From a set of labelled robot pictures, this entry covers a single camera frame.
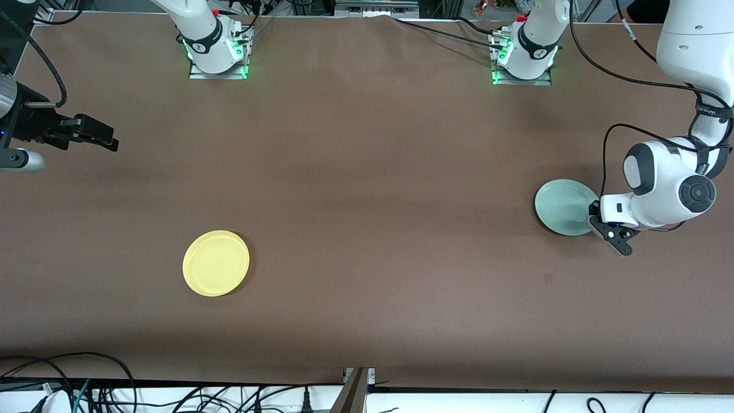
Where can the yellow round plate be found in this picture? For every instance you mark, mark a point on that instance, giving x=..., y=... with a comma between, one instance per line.
x=216, y=264

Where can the grey metal frame post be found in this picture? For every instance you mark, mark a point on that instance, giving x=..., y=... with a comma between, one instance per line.
x=351, y=396

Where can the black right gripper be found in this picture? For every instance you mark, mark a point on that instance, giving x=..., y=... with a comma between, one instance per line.
x=35, y=124

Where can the small orange object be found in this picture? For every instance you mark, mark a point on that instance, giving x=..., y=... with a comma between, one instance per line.
x=480, y=6

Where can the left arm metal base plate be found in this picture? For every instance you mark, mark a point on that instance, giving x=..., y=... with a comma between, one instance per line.
x=545, y=81

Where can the pale green round plate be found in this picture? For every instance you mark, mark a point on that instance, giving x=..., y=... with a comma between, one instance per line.
x=565, y=206

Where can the brown table cover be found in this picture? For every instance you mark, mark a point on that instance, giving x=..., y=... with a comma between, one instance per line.
x=367, y=172

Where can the black power plug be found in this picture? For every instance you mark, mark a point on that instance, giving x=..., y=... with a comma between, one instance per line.
x=307, y=404

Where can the aluminium frame with sockets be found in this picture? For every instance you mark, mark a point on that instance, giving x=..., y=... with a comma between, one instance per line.
x=375, y=7

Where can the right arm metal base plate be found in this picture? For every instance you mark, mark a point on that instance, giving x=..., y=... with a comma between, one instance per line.
x=238, y=70

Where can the aluminium profile piece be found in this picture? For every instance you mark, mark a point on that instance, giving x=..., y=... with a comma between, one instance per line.
x=44, y=17

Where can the white adapter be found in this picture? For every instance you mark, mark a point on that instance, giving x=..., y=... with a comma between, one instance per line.
x=54, y=401

